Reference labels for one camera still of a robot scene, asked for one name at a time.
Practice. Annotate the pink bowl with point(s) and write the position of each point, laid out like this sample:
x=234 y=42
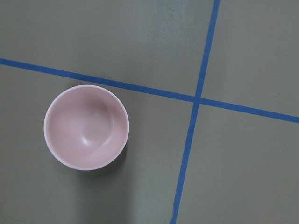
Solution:
x=86 y=127

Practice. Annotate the brown paper table mat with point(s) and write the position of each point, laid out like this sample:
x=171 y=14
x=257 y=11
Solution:
x=211 y=88

